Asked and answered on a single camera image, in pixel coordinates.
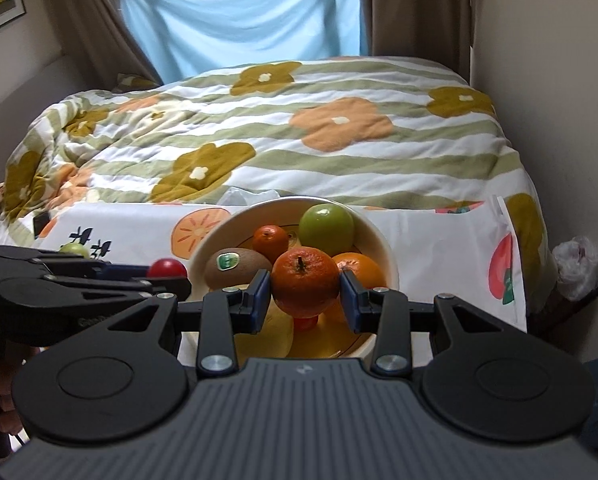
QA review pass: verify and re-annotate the small green apple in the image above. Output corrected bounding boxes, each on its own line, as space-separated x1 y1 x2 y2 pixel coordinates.
59 242 90 259

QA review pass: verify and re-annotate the red cherry tomato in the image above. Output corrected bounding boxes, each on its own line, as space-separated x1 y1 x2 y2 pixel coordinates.
146 258 187 278

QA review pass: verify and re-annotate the brown kiwi with sticker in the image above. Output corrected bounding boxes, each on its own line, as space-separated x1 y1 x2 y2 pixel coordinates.
203 247 272 290

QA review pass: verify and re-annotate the large orange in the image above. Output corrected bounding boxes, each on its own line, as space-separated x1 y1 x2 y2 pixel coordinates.
333 252 387 289

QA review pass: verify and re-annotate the yellow pear apple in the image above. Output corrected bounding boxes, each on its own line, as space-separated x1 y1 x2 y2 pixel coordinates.
234 300 293 365

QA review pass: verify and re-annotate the small mandarin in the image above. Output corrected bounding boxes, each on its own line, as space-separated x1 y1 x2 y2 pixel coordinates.
251 224 289 264

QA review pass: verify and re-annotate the large green apple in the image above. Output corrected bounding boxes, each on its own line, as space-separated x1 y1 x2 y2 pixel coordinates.
298 204 354 256

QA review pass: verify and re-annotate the small tangerine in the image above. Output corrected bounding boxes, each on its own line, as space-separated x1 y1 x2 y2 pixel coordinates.
293 315 320 333

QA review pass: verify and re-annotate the person's left hand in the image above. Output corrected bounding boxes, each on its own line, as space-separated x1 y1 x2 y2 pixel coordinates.
0 344 41 436

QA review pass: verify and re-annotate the black smartphone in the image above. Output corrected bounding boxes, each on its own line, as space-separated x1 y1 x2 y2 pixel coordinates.
33 211 52 238

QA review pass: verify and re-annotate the cream yellow cartoon bowl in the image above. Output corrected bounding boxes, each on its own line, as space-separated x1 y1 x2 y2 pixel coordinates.
186 197 399 363

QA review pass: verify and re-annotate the white fruit print cloth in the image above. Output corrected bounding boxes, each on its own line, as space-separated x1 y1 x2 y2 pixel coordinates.
28 194 529 366

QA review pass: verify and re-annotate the floral striped duvet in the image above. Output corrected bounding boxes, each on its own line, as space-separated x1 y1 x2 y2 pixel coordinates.
0 56 556 309

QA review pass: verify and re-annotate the white plastic bag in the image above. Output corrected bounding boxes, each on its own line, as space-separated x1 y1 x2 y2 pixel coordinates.
552 236 598 301

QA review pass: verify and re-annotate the brown left curtain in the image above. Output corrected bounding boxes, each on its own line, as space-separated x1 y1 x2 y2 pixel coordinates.
43 0 162 90

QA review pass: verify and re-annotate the brown curtain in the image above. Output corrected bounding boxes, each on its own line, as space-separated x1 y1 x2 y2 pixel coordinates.
43 0 162 90
361 0 474 79

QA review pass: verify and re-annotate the light blue window cloth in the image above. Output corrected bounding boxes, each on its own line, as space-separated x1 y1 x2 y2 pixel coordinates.
120 0 367 82

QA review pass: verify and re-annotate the brown right curtain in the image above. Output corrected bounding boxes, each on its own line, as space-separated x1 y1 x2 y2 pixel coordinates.
361 0 474 79

